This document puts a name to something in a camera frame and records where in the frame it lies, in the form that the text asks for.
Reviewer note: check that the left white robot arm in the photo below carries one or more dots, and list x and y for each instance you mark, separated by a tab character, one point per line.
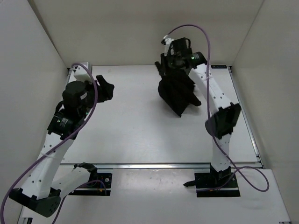
40	192

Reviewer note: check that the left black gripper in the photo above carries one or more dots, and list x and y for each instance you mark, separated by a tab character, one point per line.
107	88

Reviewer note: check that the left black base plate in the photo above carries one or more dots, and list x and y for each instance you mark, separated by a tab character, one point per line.
98	185

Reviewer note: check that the silver aluminium front rail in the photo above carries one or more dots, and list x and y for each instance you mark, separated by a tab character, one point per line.
152	165

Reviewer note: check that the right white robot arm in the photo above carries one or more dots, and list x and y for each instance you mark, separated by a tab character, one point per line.
223	115

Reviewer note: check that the black pleated skirt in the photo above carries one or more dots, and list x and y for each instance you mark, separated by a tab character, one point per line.
177	90

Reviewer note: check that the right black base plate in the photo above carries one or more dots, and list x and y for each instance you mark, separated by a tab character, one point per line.
207	186

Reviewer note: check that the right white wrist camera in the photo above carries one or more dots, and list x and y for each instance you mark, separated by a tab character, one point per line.
167	43

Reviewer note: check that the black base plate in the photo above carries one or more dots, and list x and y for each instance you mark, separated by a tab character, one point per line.
98	185
207	186

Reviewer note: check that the right blue corner label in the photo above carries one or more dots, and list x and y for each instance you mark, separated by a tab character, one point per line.
218	66

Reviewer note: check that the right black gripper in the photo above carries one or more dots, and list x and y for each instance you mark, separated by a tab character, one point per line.
164	65

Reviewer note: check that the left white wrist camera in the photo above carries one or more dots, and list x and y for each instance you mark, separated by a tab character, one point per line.
80	74

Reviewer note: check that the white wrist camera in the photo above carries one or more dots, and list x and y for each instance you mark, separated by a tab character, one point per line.
167	43
80	74

